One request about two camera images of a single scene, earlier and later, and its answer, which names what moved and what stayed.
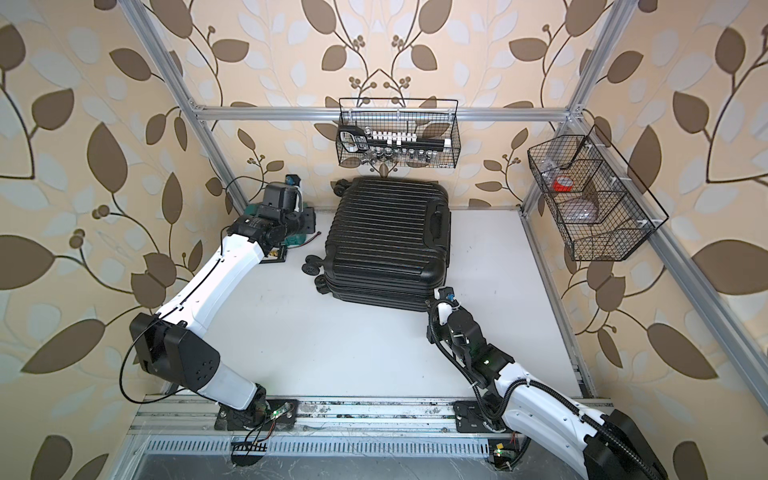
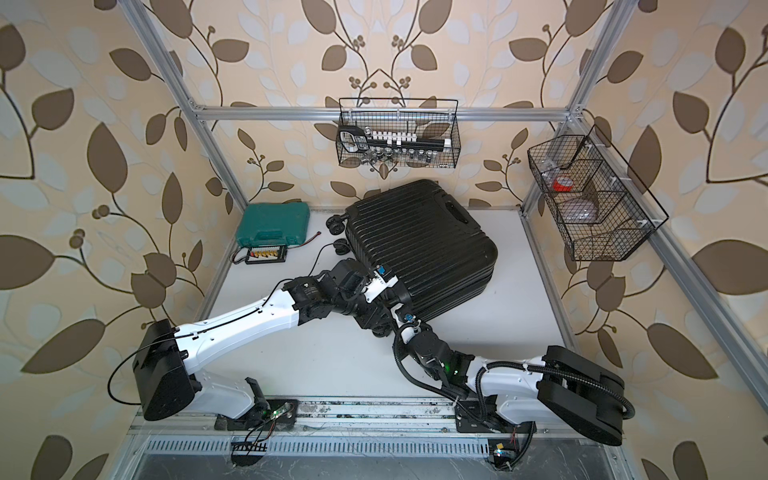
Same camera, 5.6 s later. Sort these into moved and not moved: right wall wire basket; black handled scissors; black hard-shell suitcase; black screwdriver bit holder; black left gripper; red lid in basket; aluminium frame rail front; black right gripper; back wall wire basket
Moved: black left gripper; black right gripper; black hard-shell suitcase
Not moved: red lid in basket; right wall wire basket; black screwdriver bit holder; black handled scissors; back wall wire basket; aluminium frame rail front
